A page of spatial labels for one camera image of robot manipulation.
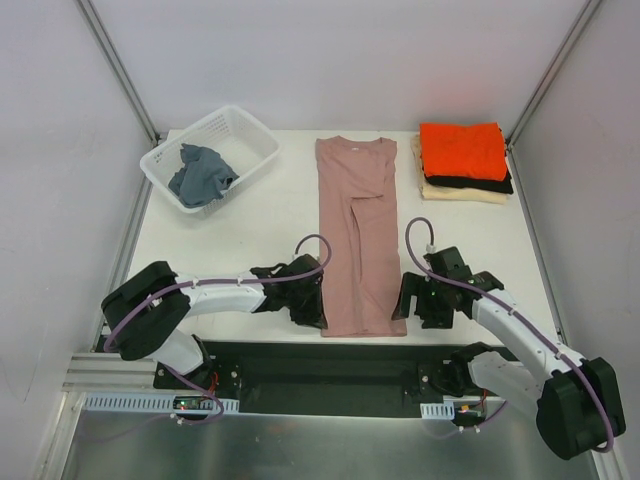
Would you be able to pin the pink t shirt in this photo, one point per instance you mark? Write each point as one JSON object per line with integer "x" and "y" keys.
{"x": 358, "y": 217}

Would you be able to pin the black folded t shirt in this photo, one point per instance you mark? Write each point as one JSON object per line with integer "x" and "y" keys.
{"x": 499, "y": 186}

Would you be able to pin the aluminium frame post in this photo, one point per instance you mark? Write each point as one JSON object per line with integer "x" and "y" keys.
{"x": 99, "y": 32}
{"x": 585, "y": 16}

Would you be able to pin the beige folded t shirt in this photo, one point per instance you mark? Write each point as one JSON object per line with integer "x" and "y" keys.
{"x": 436, "y": 193}

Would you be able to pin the right aluminium frame post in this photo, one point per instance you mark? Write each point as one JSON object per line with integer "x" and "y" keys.
{"x": 585, "y": 16}

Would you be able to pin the orange folded t shirt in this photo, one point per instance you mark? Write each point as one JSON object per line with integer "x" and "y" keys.
{"x": 475, "y": 151}

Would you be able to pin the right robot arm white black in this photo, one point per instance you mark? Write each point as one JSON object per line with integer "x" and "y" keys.
{"x": 574, "y": 401}

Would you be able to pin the white plastic laundry basket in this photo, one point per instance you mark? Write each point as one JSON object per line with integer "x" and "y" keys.
{"x": 243, "y": 142}

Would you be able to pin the right white cable duct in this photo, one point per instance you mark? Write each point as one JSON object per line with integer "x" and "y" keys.
{"x": 449, "y": 409}

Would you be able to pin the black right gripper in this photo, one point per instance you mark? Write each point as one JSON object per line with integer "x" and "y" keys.
{"x": 417, "y": 298}

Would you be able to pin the aluminium rail profile front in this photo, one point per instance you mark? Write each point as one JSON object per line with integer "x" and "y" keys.
{"x": 90, "y": 370}

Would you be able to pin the white cable duct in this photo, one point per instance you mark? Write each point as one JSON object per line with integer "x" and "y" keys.
{"x": 449, "y": 409}
{"x": 150, "y": 403}

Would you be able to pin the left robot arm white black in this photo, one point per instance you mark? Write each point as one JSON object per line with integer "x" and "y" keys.
{"x": 143, "y": 314}

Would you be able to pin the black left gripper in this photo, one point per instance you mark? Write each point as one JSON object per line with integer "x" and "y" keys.
{"x": 310, "y": 306}

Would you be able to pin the blue grey t shirt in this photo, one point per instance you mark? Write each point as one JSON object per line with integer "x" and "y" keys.
{"x": 204, "y": 177}

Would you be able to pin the left white cable duct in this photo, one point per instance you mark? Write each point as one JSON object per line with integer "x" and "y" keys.
{"x": 150, "y": 403}

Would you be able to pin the left aluminium frame post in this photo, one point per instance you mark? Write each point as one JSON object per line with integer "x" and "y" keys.
{"x": 99, "y": 32}

